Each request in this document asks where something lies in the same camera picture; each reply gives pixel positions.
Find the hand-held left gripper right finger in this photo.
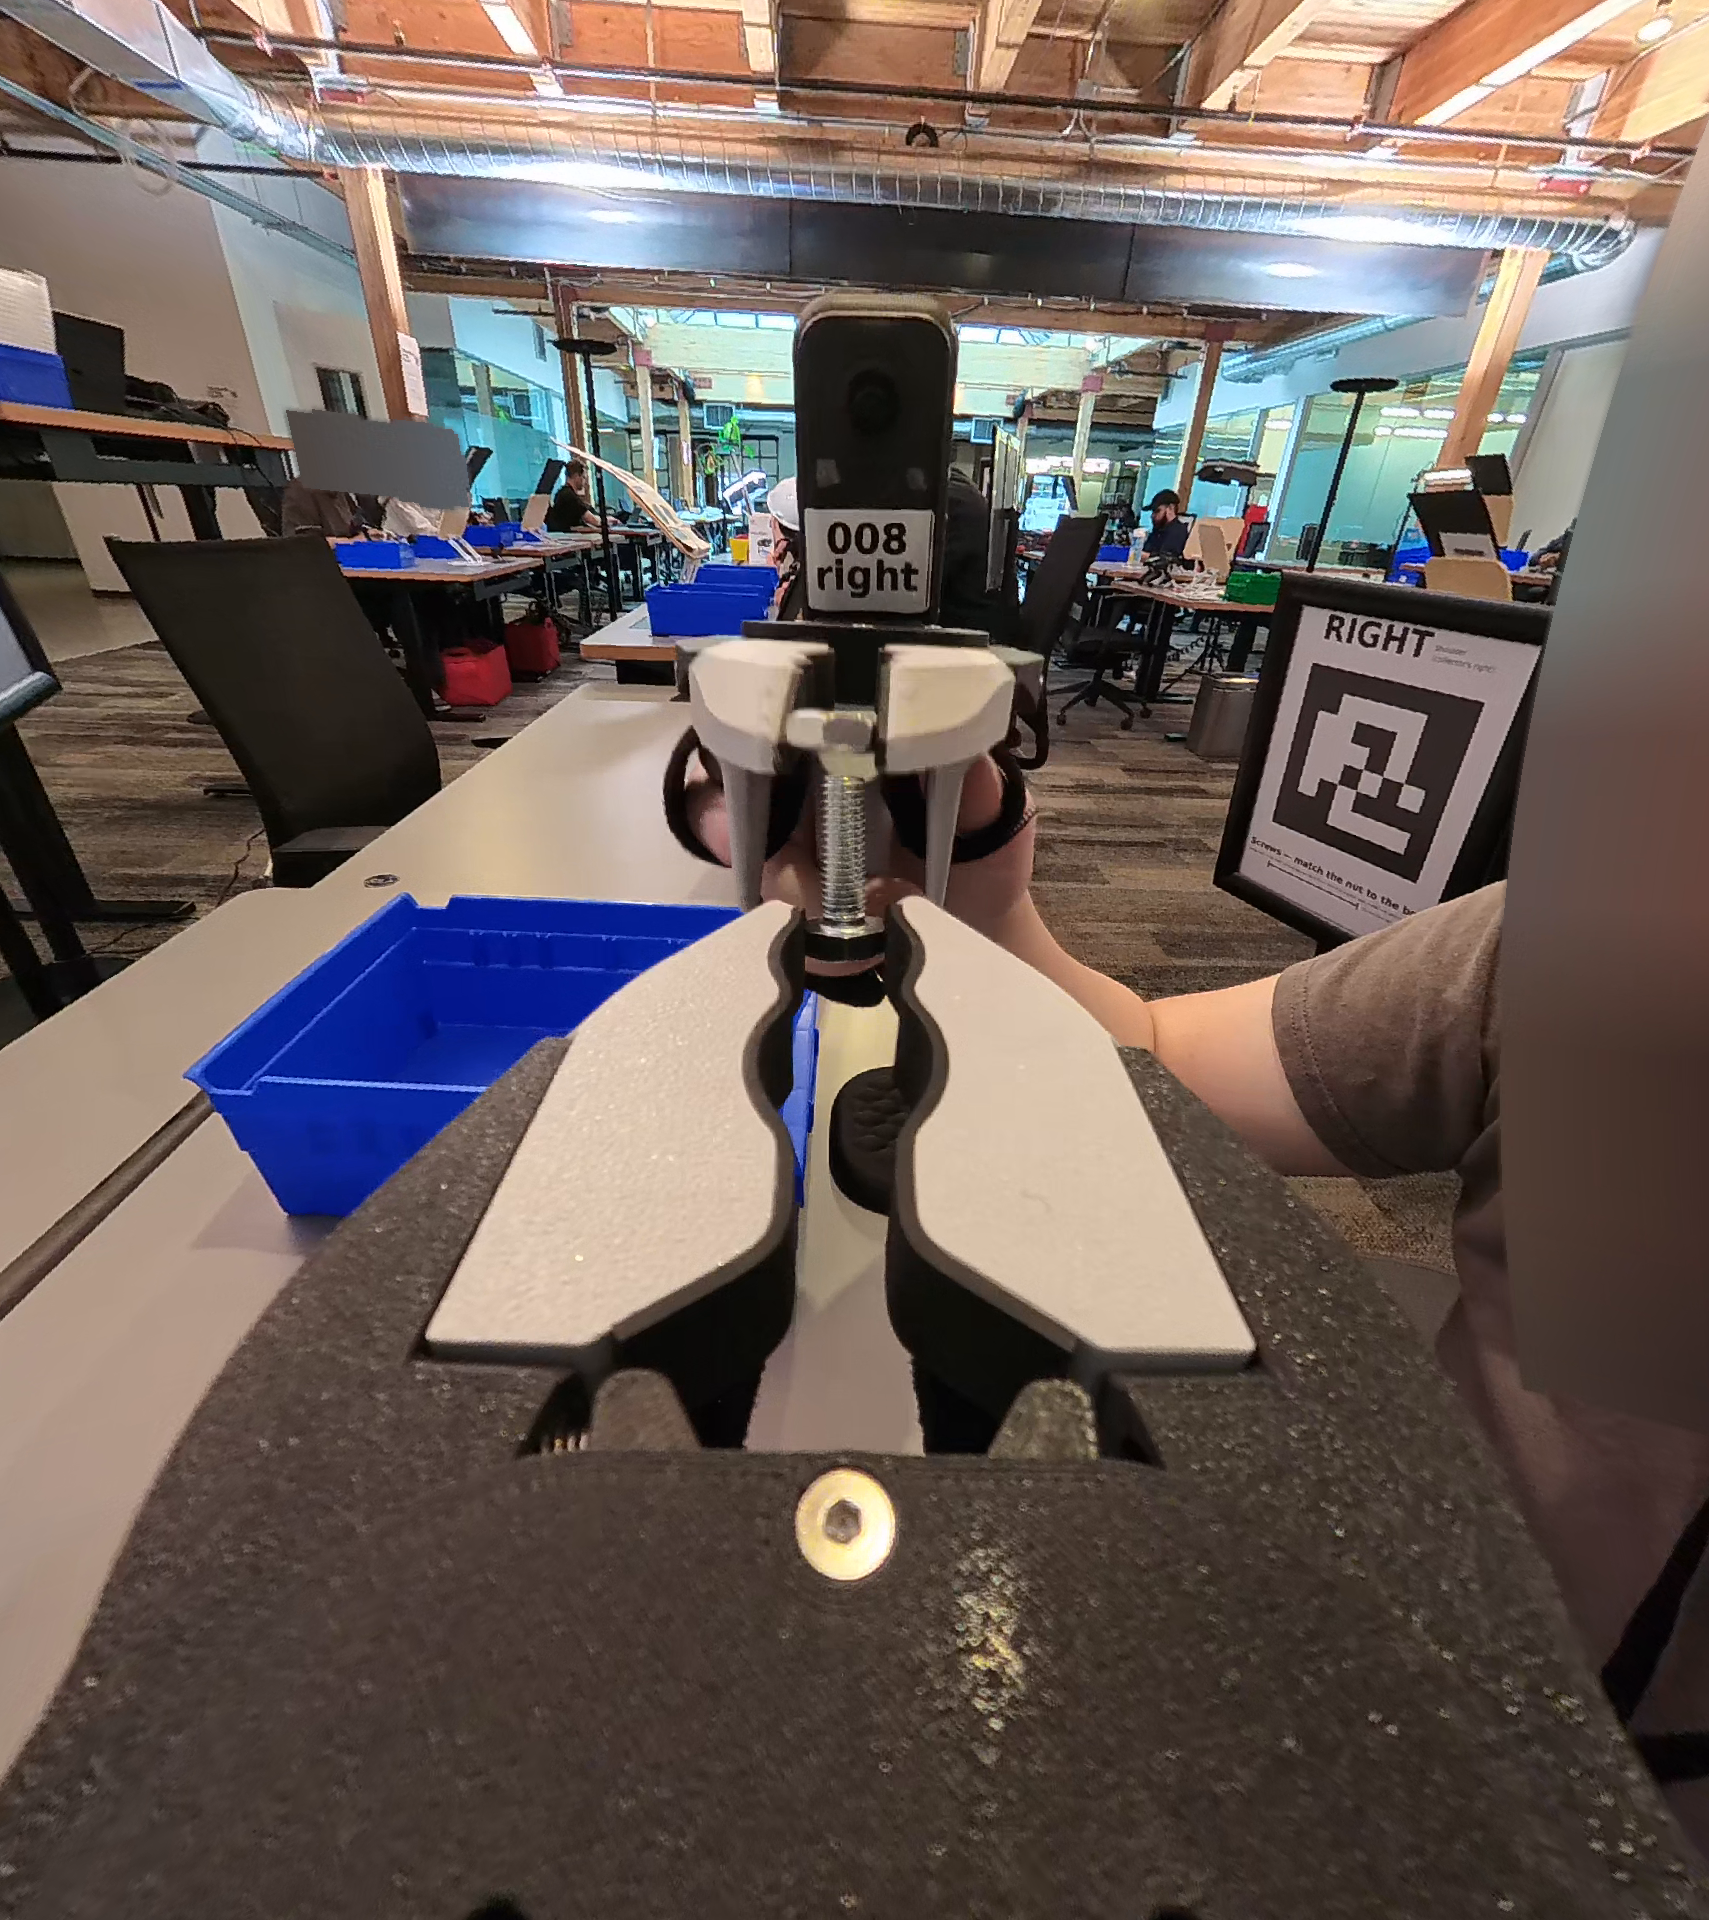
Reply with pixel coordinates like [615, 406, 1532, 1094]
[884, 896, 1260, 1394]

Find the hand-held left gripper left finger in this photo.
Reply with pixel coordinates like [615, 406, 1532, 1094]
[422, 898, 806, 1389]

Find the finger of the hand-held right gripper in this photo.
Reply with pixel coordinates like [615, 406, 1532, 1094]
[687, 647, 819, 911]
[876, 647, 1019, 903]

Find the silver bolt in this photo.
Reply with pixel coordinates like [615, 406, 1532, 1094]
[784, 708, 880, 929]

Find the blue plastic bin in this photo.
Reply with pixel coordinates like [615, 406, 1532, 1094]
[186, 896, 819, 1220]

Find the person's right forearm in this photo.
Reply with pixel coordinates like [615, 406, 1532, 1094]
[1050, 937, 1313, 1182]

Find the person's right hand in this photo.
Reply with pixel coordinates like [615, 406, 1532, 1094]
[687, 772, 1085, 1000]

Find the black office chair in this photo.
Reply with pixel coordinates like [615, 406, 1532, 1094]
[105, 533, 444, 891]
[1019, 516, 1148, 733]

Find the metal trash can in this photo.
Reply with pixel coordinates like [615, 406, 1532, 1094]
[1186, 670, 1263, 763]

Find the person's grey shirt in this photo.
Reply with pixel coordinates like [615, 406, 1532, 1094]
[1270, 884, 1709, 1920]

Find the wooden top desk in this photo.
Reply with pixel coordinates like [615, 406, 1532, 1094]
[0, 394, 295, 547]

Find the silver ventilation duct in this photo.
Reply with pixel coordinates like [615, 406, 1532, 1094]
[194, 67, 1643, 281]

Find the black lanyard strap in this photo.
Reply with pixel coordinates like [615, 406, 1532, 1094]
[1599, 1436, 1709, 1786]

